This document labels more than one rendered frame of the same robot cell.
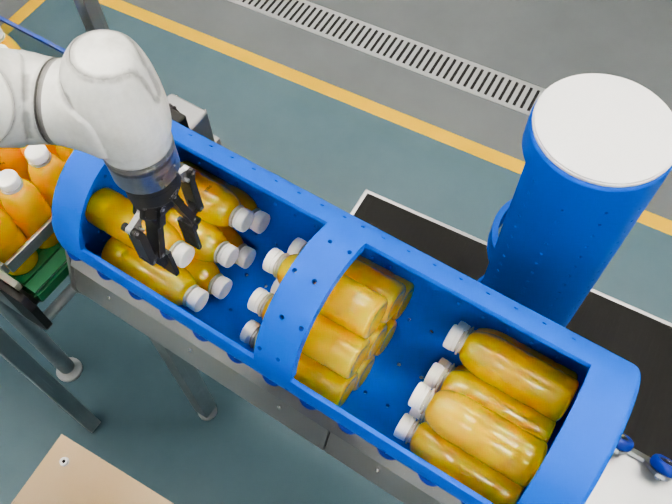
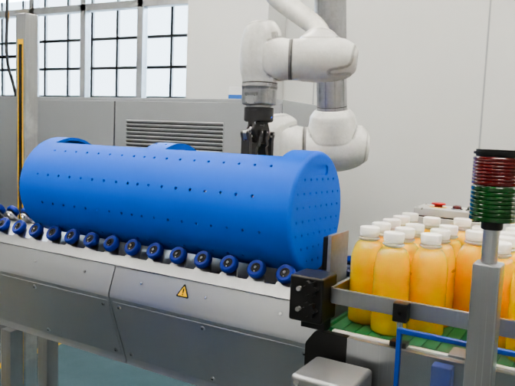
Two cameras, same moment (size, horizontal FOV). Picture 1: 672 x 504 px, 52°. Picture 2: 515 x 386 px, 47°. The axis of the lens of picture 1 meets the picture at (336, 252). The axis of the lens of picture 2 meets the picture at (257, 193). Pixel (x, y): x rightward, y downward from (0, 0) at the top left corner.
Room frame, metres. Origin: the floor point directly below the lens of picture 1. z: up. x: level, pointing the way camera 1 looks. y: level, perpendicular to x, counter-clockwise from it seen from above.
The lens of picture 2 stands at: (2.05, 0.15, 1.27)
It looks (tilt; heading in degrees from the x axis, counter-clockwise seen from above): 6 degrees down; 176
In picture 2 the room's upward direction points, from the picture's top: 2 degrees clockwise
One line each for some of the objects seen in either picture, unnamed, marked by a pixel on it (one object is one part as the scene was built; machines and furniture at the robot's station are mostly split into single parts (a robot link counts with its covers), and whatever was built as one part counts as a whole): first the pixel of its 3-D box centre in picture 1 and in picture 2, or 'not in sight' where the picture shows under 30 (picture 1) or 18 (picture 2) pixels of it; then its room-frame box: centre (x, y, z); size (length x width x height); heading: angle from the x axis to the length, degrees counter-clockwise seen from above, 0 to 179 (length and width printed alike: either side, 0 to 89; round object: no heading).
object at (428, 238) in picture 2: not in sight; (431, 238); (0.98, 0.56, 1.08); 0.04 x 0.04 x 0.02
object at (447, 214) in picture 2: not in sight; (457, 227); (0.62, 0.75, 1.05); 0.20 x 0.10 x 0.10; 56
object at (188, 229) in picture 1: (189, 233); not in sight; (0.58, 0.23, 1.14); 0.03 x 0.01 x 0.07; 56
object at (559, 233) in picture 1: (547, 245); not in sight; (0.86, -0.52, 0.59); 0.28 x 0.28 x 0.88
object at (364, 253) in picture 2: not in sight; (366, 277); (0.91, 0.45, 0.99); 0.07 x 0.07 x 0.18
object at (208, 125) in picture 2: not in sight; (139, 214); (-1.68, -0.35, 0.72); 2.15 x 0.54 x 1.45; 60
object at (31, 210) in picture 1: (29, 210); not in sight; (0.73, 0.57, 0.99); 0.07 x 0.07 x 0.18
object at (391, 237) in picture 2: not in sight; (394, 237); (0.97, 0.49, 1.08); 0.04 x 0.04 x 0.02
